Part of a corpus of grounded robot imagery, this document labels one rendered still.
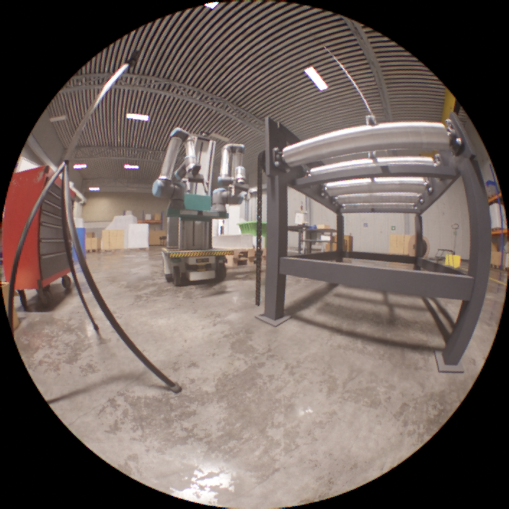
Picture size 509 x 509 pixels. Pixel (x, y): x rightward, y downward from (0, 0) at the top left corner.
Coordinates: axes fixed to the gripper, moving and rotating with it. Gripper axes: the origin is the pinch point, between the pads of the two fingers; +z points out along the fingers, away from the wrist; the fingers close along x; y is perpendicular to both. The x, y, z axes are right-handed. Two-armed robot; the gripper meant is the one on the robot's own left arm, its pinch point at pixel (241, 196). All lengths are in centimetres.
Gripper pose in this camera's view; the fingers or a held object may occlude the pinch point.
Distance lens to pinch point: 122.3
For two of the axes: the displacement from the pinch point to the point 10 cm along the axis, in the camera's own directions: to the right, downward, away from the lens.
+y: 4.7, -3.2, -8.2
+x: 8.8, 0.9, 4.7
